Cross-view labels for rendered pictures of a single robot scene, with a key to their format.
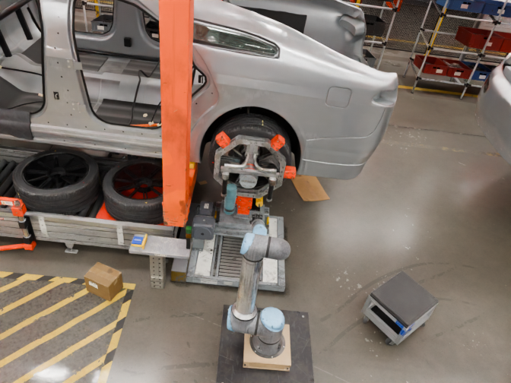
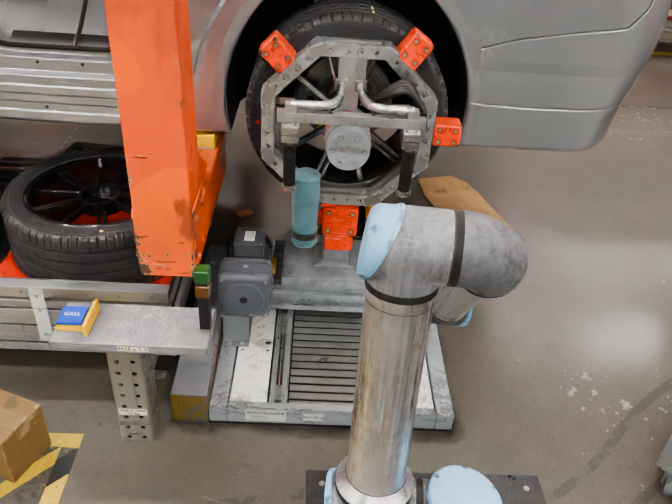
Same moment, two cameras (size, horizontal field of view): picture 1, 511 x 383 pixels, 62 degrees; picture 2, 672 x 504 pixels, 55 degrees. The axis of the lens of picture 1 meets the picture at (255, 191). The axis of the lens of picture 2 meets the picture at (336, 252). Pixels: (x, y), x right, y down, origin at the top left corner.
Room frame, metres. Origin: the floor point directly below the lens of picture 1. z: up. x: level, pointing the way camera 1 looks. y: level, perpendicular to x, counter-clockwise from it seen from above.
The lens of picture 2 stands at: (0.77, 0.05, 1.70)
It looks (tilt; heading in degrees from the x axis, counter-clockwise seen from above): 35 degrees down; 1
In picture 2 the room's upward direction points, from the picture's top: 5 degrees clockwise
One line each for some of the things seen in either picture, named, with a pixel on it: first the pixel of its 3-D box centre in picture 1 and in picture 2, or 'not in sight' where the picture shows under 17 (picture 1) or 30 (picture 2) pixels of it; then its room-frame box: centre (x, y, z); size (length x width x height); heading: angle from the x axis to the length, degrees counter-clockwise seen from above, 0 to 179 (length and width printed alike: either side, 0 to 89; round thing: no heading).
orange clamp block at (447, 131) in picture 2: (289, 172); (445, 131); (2.70, -0.24, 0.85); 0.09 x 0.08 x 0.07; 94
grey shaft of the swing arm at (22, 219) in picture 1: (23, 225); not in sight; (2.23, 1.73, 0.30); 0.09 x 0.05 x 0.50; 94
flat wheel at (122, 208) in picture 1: (144, 191); (104, 215); (2.75, 0.94, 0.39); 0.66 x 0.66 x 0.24
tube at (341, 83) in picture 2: (237, 156); (318, 83); (2.55, 0.17, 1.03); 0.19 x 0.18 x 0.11; 4
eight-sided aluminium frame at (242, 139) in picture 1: (249, 168); (347, 126); (2.67, 0.07, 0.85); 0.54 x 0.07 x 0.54; 94
